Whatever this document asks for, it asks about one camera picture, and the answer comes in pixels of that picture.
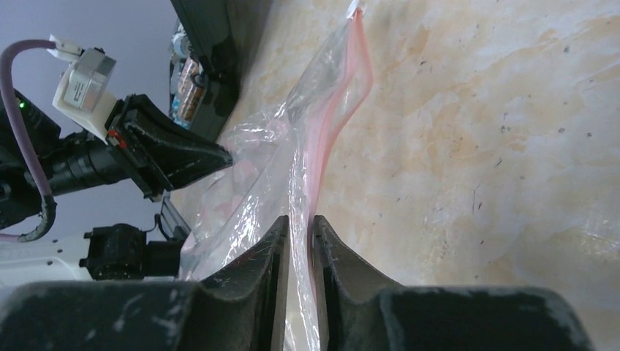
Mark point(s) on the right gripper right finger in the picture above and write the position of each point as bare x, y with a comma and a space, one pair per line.
367, 310

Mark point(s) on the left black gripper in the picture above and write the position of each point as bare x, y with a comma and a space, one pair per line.
157, 154

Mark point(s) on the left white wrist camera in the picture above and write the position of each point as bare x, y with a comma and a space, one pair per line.
81, 94

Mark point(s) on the black poker chip case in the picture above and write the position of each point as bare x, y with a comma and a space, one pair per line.
204, 87

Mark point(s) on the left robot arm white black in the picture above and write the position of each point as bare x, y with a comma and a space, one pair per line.
65, 165

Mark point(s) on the clear pink-dotted zip bag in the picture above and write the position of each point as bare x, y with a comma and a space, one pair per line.
279, 158

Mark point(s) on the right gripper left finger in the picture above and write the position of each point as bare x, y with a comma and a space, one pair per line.
240, 307

